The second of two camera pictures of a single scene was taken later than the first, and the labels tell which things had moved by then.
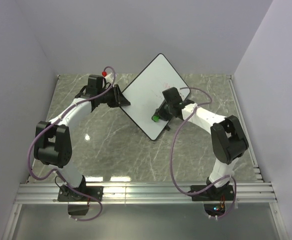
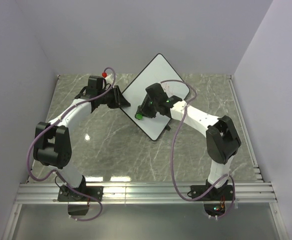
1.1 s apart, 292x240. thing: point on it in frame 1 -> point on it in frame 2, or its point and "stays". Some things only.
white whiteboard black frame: (144, 94) stays
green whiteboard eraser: (155, 118) -> (139, 116)
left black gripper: (120, 99) stays
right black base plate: (222, 193) stays
